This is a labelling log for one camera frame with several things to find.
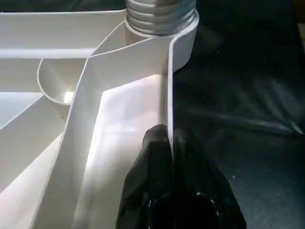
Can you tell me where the white plastic table leg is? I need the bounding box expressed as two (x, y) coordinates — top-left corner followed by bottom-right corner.
(125, 0), (198, 37)

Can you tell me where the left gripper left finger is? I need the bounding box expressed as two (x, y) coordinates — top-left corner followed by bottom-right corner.
(117, 125), (173, 229)

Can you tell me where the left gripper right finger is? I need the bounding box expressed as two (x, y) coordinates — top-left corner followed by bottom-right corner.
(172, 128), (246, 229)

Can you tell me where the black work mat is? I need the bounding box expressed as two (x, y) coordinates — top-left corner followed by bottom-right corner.
(0, 0), (305, 229)

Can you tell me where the white plastic table top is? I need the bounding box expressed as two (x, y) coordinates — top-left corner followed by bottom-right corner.
(0, 10), (200, 229)

